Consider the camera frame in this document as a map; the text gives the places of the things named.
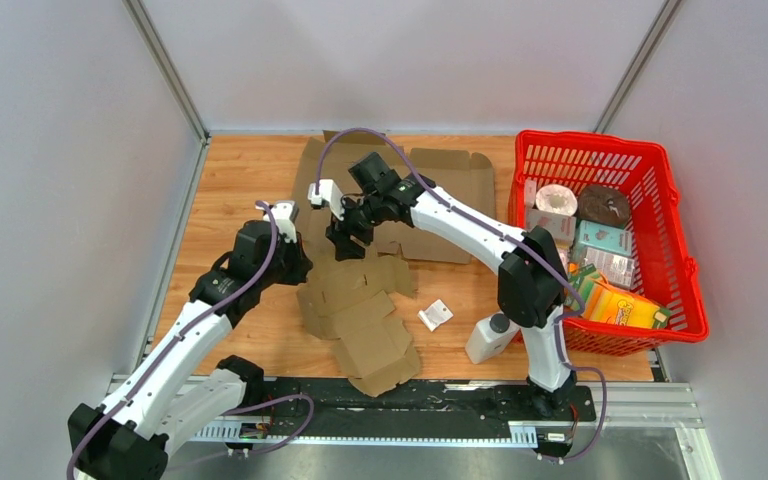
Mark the large flat cardboard sheet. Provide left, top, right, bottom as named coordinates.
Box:
left=283, top=130, right=500, bottom=268

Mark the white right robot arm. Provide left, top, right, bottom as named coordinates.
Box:
left=307, top=152, right=577, bottom=419

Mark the small white paper tag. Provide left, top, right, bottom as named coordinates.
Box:
left=417, top=299, right=454, bottom=332

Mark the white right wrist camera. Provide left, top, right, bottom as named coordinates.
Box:
left=307, top=179, right=345, bottom=220

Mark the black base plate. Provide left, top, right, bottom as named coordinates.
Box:
left=227, top=377, right=597, bottom=449

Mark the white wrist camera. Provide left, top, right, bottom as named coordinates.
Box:
left=307, top=179, right=345, bottom=220
left=270, top=200, right=298, bottom=243

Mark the brown round chocolate pastry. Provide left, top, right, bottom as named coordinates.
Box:
left=577, top=184, right=632, bottom=228

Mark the white bottle black cap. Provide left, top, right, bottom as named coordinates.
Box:
left=465, top=312, right=520, bottom=364

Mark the pink grey snack box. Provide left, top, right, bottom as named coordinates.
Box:
left=525, top=209, right=576, bottom=247

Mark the white tissue roll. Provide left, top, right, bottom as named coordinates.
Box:
left=535, top=184, right=578, bottom=216

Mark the green snack packet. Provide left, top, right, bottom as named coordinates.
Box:
left=564, top=264, right=607, bottom=317

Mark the yellow orange snack box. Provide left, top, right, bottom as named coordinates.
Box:
left=583, top=280, right=673, bottom=329

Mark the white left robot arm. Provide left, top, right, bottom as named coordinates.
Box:
left=67, top=206, right=312, bottom=479

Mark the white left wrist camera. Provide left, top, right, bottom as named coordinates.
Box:
left=270, top=200, right=298, bottom=243

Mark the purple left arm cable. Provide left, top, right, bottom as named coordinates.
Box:
left=65, top=199, right=316, bottom=480

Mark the small brown cardboard box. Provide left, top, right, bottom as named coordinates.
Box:
left=296, top=252, right=421, bottom=397

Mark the white printed snack box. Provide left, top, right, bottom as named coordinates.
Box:
left=571, top=247, right=637, bottom=290

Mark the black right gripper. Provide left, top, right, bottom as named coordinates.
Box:
left=326, top=193, right=386, bottom=262

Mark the red plastic basket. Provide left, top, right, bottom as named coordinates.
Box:
left=508, top=130, right=709, bottom=356

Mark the teal snack box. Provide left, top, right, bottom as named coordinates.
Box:
left=572, top=220, right=633, bottom=257

